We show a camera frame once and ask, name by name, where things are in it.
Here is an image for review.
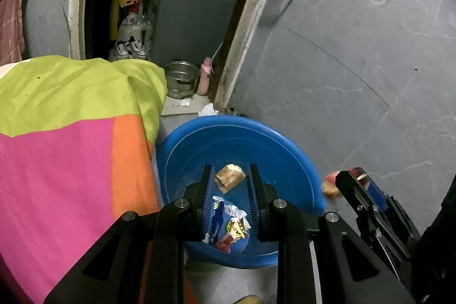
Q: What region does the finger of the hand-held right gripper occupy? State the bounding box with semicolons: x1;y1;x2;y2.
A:
336;170;414;277
363;170;422;250

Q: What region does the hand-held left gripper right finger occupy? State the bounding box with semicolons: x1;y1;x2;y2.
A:
247;164;416;304

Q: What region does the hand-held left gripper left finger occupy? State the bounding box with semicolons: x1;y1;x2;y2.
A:
43;164;216;304

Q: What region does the blue white wrapper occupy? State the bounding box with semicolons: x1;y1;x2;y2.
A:
203;195;227;244

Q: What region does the white paper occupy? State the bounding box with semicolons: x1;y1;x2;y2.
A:
223;204;249;221

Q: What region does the yellow red torn box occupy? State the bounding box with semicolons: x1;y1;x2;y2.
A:
215;219;251;252

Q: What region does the pinkish brown peel piece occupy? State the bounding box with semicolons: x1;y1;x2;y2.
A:
321;167;369;198

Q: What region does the brown paper wrapper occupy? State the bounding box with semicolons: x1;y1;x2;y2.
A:
215;163;247;193

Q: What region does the blue plastic basin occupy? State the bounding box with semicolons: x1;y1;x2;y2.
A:
155;115;326;270

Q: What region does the steel pot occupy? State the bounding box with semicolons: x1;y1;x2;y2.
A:
163;61;201;100

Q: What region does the pink bottle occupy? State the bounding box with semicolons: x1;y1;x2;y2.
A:
199;57;214;97

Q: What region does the colourful patchwork blanket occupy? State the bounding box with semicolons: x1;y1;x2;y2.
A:
0;55;169;304

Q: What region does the white sneaker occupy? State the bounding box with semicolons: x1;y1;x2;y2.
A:
130;38;148;60
114;40;131;58

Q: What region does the grey metal cabinet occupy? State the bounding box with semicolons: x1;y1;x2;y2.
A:
151;0;250;68

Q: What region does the clear plastic bottle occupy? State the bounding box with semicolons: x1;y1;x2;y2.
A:
119;1;152;41

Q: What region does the pink checked cloth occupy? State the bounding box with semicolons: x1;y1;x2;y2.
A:
0;0;26;68

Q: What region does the white cable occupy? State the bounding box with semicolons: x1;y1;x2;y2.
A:
211;40;226;74

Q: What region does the wooden door frame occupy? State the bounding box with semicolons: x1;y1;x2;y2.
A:
64;0;284;114

